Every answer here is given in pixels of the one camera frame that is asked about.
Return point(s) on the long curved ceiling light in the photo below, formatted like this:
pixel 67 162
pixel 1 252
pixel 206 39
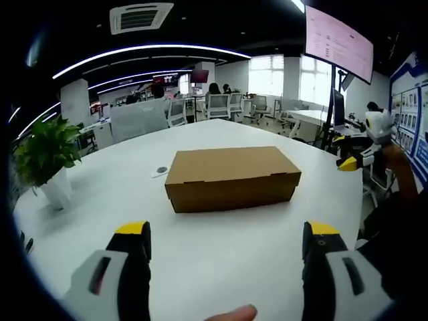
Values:
pixel 150 50

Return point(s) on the large hanging display screen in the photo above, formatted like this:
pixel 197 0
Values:
pixel 337 41

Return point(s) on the computer monitor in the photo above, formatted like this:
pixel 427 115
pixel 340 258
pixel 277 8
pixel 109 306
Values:
pixel 338 108

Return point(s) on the grey desk partition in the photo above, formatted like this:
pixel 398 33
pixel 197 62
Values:
pixel 138 120

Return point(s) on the blue wall poster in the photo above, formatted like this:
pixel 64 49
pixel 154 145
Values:
pixel 411 110

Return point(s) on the white mesh office chair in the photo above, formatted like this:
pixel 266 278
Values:
pixel 217 105
pixel 236 103
pixel 177 112

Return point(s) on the green plant in white pot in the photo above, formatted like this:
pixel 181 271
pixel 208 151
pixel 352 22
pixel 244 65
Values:
pixel 47 150

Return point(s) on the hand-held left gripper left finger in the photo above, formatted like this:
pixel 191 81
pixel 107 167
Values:
pixel 110 287

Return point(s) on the small red wall screen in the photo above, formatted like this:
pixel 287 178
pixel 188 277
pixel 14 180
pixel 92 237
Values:
pixel 199 75

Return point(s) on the person's right hand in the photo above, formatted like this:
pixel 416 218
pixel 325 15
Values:
pixel 399 167

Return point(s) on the brown cardboard shoe box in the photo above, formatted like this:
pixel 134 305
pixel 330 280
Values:
pixel 227 167

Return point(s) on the ceiling air conditioner vent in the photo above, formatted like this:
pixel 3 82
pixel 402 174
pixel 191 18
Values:
pixel 140 17

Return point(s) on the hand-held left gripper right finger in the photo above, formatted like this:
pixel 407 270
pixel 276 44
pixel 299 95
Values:
pixel 337 287

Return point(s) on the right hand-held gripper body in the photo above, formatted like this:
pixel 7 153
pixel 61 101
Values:
pixel 378 128

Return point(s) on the black display stand pole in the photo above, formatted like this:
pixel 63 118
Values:
pixel 331 107

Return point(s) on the person's left hand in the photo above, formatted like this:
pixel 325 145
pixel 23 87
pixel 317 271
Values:
pixel 234 314

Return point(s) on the white office desk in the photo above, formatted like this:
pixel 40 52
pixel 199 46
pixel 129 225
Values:
pixel 311 117

